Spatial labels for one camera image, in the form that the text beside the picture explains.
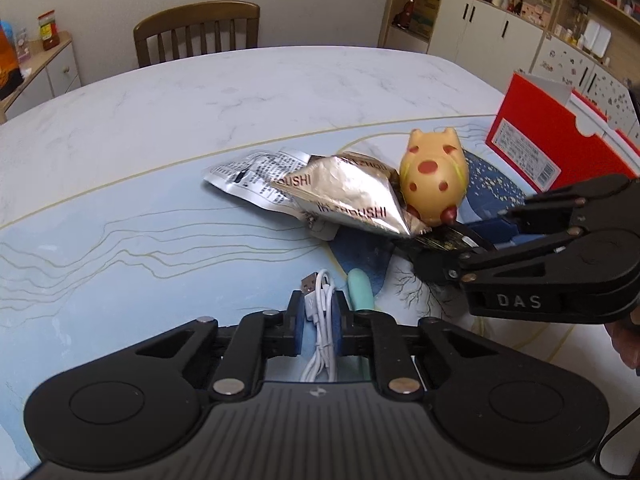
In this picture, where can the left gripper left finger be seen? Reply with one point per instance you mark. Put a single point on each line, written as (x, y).
(295, 319)

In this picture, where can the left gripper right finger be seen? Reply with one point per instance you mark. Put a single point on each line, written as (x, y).
(341, 318)

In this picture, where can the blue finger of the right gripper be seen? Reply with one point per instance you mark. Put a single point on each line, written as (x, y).
(494, 233)

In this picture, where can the black gold cookie pack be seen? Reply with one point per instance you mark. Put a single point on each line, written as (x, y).
(444, 240)

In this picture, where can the yellow spotted pig toy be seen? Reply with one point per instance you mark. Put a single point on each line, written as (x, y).
(434, 176)

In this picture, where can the gold silver snack wrapper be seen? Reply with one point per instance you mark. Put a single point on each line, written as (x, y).
(348, 189)

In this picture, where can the person's right hand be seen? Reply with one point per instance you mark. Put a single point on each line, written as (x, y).
(625, 338)

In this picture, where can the red cardboard box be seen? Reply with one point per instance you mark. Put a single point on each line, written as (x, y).
(552, 136)

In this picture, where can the white cupboard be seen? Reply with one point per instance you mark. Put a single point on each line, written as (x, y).
(590, 45)

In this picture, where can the brown wooden chair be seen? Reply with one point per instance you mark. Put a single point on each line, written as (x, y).
(197, 28)

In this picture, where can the white side cabinet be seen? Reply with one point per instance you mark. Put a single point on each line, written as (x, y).
(47, 75)

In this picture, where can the orange snack bag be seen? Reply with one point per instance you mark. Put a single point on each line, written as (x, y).
(11, 77)

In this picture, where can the red sauce jar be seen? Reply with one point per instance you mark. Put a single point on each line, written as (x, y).
(48, 30)

